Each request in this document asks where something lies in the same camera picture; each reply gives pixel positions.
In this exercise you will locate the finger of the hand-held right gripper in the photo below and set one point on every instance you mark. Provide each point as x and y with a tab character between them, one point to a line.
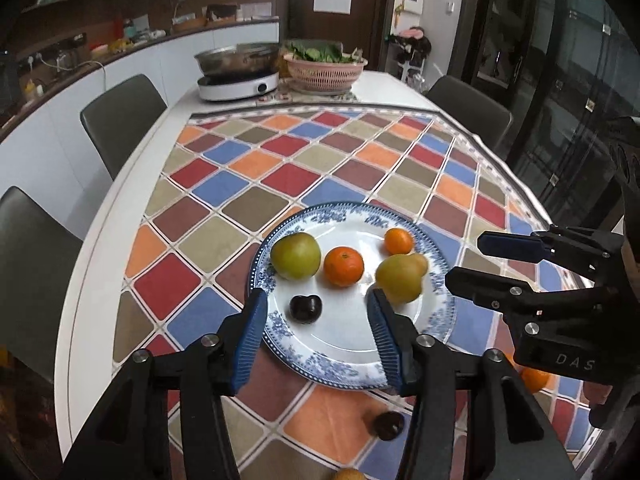
510	246
480	287

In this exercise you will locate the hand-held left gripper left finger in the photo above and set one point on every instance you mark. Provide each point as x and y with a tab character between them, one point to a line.
250	340

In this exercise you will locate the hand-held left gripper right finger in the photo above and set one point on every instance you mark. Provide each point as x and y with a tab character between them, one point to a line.
387	340

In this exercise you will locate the blue rimmed white plate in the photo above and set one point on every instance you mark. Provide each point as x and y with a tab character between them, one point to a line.
345	330

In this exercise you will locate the brown kiwi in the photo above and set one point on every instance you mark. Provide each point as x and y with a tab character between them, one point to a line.
424	264
350	475

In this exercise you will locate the yellow-green pear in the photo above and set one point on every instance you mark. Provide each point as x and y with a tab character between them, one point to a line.
398	280

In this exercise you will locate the dark purple plum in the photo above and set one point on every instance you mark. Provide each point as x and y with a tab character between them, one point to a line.
389	426
305	308

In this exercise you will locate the small mandarin orange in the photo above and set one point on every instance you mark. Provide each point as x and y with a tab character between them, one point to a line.
398	241

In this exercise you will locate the green apple front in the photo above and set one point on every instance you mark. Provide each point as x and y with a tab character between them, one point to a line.
295	256

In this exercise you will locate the grey dining chair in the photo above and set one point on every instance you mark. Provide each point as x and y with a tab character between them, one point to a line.
35	270
125	120
470	110

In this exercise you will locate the colourful diamond pattern tablecloth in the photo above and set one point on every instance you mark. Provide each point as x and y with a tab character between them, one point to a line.
280	180

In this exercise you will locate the black framed glass doors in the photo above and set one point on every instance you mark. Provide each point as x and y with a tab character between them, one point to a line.
550	85

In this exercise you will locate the stroller with pink cloth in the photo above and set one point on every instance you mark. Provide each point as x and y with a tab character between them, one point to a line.
410	50

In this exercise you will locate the white induction cooker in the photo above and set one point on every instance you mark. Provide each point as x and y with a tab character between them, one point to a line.
235	87

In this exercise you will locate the pink plastic basket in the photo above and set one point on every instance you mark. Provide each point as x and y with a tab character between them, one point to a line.
322	75

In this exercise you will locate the dark brown door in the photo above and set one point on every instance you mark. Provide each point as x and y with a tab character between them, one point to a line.
367	15

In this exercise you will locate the green leafy vegetables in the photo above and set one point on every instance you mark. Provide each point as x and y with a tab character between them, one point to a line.
315	52

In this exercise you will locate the steel cooking pot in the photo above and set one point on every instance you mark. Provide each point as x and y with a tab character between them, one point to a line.
235	60

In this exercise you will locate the white kitchen counter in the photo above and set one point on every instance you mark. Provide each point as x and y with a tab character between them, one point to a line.
60	130

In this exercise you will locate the dark box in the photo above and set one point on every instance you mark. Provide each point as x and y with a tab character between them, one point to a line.
221	11

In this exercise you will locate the yellow bottle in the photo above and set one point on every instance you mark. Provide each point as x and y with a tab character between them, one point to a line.
30	91

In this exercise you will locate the white wall intercom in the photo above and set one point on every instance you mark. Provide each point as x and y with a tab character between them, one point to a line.
412	2

